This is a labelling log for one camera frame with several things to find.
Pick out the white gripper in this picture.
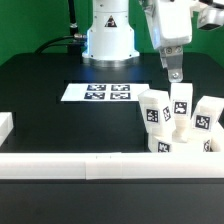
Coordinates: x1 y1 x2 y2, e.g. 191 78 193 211
141 0 192 83

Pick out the white round stool seat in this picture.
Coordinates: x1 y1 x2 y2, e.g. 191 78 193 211
148 123 224 153

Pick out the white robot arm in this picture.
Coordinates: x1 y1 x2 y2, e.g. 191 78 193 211
82 0 224 83

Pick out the white sheet with markers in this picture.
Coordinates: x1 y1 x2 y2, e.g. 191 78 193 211
61 83 149 102

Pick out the white front fence bar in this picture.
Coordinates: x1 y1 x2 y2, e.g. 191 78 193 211
0 152 224 180

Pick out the white fence bar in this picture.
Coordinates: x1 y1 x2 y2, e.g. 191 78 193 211
0 152 224 180
0 112 14 146

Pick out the white left fence bar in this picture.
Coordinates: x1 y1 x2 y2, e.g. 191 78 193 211
0 112 14 146

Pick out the black cable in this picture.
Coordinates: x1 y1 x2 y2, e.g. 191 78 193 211
34 35 84 54

